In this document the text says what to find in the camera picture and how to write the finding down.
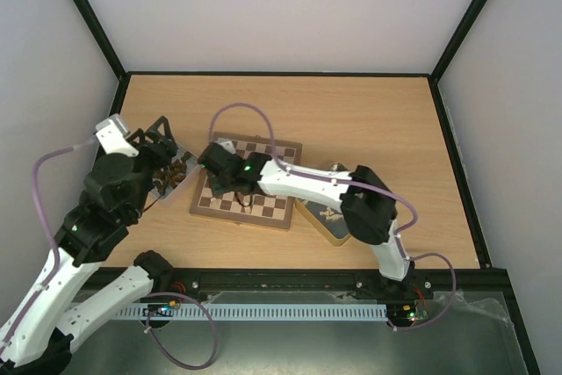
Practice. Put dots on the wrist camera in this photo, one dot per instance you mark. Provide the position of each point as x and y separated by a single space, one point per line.
228 145
111 133

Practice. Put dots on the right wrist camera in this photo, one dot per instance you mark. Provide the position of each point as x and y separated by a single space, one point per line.
228 145

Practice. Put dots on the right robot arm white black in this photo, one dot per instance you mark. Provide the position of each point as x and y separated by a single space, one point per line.
372 213

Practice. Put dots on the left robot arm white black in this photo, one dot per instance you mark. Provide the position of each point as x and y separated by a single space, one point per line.
46 329

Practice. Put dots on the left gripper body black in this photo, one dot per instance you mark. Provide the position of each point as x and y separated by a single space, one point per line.
162 159

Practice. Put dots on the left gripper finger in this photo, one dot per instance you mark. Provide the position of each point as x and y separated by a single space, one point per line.
160 133
137 139

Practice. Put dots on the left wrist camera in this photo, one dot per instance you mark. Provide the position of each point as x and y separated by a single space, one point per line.
111 133

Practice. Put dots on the silver tin with dark pieces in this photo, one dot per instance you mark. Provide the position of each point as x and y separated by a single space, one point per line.
172 181

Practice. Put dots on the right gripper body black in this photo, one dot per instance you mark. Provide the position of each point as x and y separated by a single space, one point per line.
211 163

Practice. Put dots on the black aluminium frame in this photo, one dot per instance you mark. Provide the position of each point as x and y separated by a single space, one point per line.
465 25

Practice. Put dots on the light chess pawn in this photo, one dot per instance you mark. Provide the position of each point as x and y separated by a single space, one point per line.
214 202

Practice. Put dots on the light blue cable duct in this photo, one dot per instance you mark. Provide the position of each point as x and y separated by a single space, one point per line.
260 312

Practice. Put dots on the gold tin with light pieces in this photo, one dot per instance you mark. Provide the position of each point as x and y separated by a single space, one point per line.
325 220

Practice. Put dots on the wooden chess board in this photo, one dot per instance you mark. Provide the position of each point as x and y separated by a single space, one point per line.
257 210

